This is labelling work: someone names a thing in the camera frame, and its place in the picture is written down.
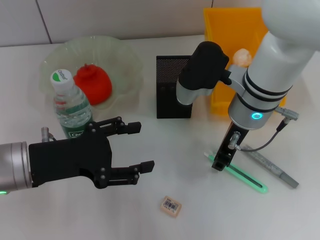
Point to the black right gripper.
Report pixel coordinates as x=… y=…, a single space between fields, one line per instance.
x=230 y=147

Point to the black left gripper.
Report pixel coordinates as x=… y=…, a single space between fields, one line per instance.
x=67 y=160

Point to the green utility knife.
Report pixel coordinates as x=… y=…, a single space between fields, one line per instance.
x=250 y=181

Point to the grey pen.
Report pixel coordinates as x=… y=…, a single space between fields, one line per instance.
x=272 y=168

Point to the beige eraser with barcode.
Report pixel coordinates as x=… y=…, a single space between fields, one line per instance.
x=170 y=206

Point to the red tomato-like fruit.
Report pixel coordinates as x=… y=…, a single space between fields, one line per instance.
x=97 y=85

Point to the clear green-label water bottle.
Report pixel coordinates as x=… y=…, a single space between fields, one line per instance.
x=71 y=107

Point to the white paper ball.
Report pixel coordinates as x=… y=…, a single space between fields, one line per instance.
x=242 y=57

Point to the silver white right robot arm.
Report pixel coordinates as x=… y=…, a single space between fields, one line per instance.
x=275 y=62

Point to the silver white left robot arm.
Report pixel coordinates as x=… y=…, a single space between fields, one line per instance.
x=13 y=165

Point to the black mesh pen holder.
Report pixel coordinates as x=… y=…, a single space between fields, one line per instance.
x=167 y=100

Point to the pale green glass fruit plate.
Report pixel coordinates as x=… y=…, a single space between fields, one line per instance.
x=120 y=65

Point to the yellow plastic bin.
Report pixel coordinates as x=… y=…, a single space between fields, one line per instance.
x=237 y=27

